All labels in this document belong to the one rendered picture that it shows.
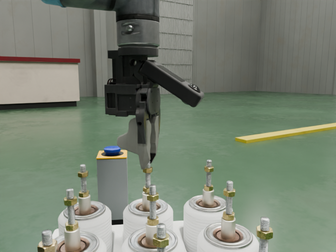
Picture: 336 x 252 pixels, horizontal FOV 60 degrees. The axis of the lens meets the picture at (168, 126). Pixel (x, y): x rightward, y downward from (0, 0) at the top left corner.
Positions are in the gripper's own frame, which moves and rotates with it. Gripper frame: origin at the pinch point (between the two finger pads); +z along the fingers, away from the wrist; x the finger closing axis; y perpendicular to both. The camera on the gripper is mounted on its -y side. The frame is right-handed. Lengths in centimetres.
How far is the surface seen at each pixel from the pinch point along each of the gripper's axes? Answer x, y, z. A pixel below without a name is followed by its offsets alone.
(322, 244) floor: -40, -41, 35
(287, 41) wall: -1025, -148, -136
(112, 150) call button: -11.3, 13.2, 1.9
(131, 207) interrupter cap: 1.4, 3.4, 9.3
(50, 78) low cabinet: -372, 295, -14
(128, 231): 4.1, 3.0, 12.7
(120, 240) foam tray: 1.1, 6.0, 16.7
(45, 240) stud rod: 26.7, 2.5, 1.3
